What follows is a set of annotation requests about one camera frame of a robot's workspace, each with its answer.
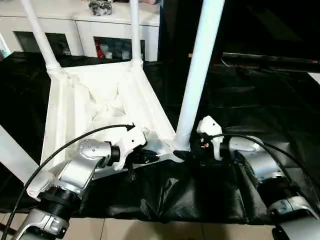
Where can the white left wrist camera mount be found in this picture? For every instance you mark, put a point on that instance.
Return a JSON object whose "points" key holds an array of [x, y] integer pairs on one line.
{"points": [[130, 142]]}

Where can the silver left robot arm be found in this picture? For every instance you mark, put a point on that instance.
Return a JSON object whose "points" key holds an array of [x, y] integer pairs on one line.
{"points": [[75, 175]]}

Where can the black plastic mat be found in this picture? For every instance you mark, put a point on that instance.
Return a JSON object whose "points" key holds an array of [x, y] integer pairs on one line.
{"points": [[187, 195]]}

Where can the white plastic table top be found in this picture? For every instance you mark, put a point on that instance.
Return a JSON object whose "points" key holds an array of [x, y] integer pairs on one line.
{"points": [[75, 112]]}

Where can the small tan tag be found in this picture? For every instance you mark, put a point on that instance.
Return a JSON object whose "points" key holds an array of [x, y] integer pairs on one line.
{"points": [[190, 55]]}

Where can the white cabinet with glass doors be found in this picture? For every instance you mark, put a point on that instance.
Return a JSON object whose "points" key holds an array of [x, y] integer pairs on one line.
{"points": [[82, 27]]}

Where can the red bottle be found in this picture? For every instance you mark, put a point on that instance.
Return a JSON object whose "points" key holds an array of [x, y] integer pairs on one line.
{"points": [[99, 50]]}

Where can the black bundle on cabinet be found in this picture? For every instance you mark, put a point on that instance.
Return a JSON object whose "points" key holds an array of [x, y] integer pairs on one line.
{"points": [[100, 7]]}

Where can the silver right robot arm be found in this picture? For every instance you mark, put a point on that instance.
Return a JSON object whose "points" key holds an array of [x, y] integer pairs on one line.
{"points": [[262, 160]]}

